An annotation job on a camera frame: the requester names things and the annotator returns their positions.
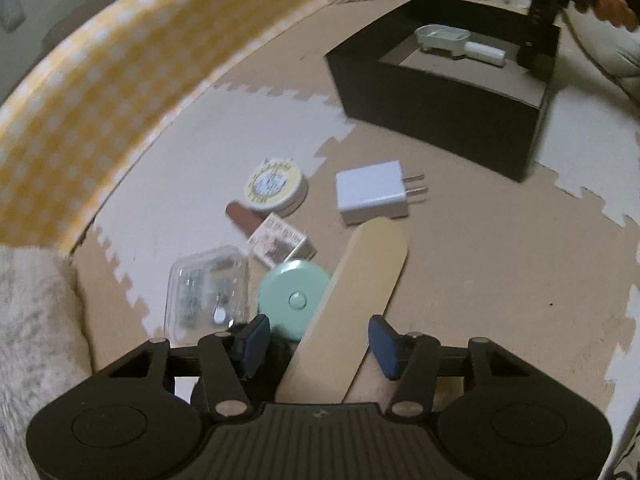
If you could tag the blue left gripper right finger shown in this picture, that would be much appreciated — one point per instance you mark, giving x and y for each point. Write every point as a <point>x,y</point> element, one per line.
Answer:
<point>387,346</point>

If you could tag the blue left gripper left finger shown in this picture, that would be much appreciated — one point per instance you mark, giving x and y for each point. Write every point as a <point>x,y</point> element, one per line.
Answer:
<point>249,346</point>

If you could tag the mint green round tape measure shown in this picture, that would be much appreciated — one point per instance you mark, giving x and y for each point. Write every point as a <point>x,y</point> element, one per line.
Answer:
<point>289,296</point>

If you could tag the wooden stick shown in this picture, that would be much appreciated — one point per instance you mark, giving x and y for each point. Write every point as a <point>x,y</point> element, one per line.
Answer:
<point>330,353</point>

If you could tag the black cardboard box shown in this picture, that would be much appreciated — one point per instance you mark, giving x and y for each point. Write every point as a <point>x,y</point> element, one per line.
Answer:
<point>486,114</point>

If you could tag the white usb wall charger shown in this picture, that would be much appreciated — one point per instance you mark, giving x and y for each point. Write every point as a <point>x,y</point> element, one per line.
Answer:
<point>378,190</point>

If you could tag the clear plastic parts case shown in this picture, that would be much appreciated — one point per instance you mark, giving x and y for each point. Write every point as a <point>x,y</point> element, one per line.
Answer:
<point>206,293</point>

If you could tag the small printed cardboard box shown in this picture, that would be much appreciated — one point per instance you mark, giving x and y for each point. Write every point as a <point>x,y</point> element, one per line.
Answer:
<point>275,242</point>

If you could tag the brown leather strip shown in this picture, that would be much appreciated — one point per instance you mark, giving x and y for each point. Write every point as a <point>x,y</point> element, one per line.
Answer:
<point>246,220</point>

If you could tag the round yellow label tin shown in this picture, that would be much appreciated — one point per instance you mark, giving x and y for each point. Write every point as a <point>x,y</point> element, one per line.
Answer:
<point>276,186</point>

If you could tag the fluffy grey rug left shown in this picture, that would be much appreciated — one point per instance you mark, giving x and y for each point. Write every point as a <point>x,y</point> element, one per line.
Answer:
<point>44,352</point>

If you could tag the yellow checkered fabric sofa edge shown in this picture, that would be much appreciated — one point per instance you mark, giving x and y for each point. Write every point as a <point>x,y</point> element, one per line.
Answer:
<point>81,119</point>

